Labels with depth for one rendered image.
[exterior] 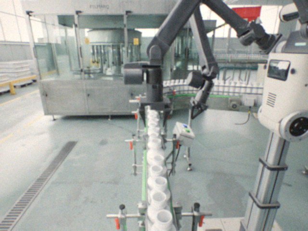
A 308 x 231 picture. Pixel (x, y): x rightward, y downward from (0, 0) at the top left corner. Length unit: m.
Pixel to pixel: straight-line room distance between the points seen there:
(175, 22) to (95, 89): 3.62
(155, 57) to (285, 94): 0.62
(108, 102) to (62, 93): 0.95
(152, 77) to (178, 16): 0.19
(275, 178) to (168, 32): 0.95
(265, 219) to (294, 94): 0.76
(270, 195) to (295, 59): 0.73
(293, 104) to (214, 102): 1.45
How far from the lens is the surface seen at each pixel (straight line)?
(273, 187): 1.26
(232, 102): 2.24
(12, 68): 9.43
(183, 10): 0.61
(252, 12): 7.47
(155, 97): 0.60
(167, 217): 0.49
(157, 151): 0.69
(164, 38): 0.59
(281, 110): 1.01
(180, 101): 2.29
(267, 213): 1.37
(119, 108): 4.14
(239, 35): 1.20
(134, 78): 0.59
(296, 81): 0.97
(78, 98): 4.29
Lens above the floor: 1.51
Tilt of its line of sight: 20 degrees down
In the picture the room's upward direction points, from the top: straight up
